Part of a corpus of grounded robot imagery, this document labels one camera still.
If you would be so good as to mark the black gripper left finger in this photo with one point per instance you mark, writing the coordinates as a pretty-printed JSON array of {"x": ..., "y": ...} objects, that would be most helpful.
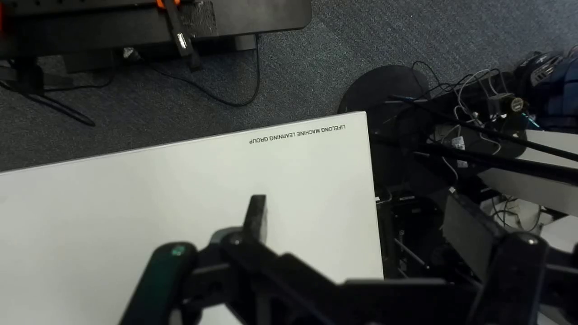
[{"x": 254, "y": 216}]

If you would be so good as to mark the black camera tripod rig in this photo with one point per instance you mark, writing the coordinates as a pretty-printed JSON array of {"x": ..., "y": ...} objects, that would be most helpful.
[{"x": 457, "y": 169}]

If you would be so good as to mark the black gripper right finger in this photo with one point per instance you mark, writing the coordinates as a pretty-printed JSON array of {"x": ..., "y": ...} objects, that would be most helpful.
[{"x": 513, "y": 287}]

